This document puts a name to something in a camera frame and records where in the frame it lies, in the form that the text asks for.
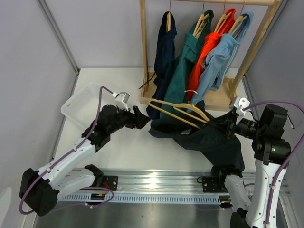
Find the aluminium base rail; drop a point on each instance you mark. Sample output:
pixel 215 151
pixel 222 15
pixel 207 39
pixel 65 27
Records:
pixel 152 186

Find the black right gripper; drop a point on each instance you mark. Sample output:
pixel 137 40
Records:
pixel 233 119

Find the light blue shorts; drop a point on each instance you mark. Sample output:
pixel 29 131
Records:
pixel 218 62

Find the aluminium frame rail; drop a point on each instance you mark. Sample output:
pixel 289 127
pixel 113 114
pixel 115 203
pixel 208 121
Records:
pixel 58 34

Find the teal shorts hanger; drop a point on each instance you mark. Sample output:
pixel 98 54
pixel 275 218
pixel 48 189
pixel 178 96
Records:
pixel 201 23

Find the white plastic basket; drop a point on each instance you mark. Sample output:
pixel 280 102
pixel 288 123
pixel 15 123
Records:
pixel 81 107

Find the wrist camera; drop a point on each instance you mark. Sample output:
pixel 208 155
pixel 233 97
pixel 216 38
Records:
pixel 121 100
pixel 238 105

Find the teal green shorts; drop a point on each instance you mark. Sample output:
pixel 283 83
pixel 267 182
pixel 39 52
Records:
pixel 185 62

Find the dark charcoal shorts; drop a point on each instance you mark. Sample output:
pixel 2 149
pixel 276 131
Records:
pixel 223 153

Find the orange shorts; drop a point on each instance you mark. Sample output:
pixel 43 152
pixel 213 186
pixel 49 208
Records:
pixel 211 41

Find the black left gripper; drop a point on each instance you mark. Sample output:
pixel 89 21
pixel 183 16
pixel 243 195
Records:
pixel 137 120

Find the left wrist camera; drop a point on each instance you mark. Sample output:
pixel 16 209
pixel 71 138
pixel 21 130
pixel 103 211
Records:
pixel 121 100

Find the wooden clothes rack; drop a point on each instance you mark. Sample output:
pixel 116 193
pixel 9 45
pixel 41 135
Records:
pixel 215 100

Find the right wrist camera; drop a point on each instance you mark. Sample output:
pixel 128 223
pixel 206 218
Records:
pixel 238 105

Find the orange shorts hanger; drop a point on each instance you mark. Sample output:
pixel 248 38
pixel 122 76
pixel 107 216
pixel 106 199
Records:
pixel 222 19

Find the wooden hanger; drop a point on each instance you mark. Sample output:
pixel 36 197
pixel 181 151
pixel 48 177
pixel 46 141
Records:
pixel 183 108

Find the blue shorts hanger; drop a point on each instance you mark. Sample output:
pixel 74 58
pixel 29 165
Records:
pixel 235 29

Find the navy shorts hanger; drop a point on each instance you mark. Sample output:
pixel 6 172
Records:
pixel 168 23

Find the navy blue shorts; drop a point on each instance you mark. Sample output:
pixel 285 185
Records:
pixel 165 52

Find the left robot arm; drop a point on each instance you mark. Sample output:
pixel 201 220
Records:
pixel 41 189

